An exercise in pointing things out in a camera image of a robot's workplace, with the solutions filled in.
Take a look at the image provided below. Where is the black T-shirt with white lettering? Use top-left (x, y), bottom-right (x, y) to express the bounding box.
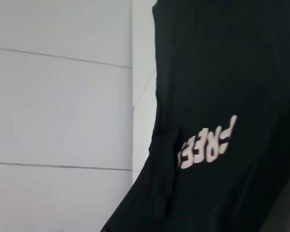
top-left (100, 0), bottom-right (290, 232)

